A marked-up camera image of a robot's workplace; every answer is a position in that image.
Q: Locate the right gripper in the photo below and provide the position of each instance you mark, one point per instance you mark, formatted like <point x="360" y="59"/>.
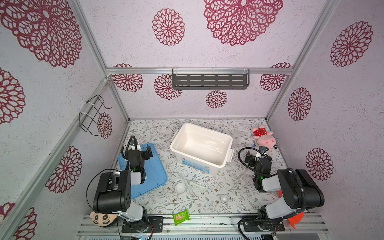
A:
<point x="250" y="159"/>

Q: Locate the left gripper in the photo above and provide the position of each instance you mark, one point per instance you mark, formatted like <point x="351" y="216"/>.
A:
<point x="145" y="153"/>

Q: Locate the white plastic storage bin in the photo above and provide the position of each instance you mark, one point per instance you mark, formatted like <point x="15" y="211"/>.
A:
<point x="202" y="149"/>

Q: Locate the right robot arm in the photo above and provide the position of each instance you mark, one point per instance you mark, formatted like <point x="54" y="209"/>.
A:
<point x="299" y="193"/>

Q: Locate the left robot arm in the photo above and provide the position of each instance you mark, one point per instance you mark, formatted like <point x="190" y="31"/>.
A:
<point x="113" y="197"/>

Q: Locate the pink pig plush toy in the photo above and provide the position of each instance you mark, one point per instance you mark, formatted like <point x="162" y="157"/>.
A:
<point x="264" y="138"/>

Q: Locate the blue plastic bin lid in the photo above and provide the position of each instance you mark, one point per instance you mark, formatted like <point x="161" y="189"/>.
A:
<point x="155" y="174"/>

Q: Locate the white round dish small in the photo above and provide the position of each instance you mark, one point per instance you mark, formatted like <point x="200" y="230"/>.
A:
<point x="224" y="198"/>

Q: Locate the white round dish large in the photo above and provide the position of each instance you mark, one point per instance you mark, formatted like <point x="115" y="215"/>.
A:
<point x="180" y="188"/>

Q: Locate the clear glass test tube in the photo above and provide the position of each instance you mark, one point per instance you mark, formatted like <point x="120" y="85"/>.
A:
<point x="190" y="184"/>

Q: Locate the red shark plush toy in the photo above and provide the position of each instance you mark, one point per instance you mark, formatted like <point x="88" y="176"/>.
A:
<point x="294" y="220"/>

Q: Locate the cartoon boy plush doll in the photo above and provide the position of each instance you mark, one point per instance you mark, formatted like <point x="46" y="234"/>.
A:
<point x="102" y="220"/>

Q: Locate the green snack packet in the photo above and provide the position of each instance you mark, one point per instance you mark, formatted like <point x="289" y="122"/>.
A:
<point x="181" y="217"/>

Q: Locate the black wire wall rack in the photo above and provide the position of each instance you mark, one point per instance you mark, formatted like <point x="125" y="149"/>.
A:
<point x="89" y="117"/>

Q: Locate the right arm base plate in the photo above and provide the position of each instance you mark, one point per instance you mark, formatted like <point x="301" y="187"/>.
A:
<point x="254" y="224"/>

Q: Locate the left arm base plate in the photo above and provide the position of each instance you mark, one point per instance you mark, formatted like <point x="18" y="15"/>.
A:
<point x="150" y="224"/>

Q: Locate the aluminium front rail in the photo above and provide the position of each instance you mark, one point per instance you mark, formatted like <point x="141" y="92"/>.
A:
<point x="209" y="224"/>

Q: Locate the grey wall shelf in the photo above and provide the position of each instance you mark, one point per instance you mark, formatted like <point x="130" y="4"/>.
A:
<point x="210" y="80"/>

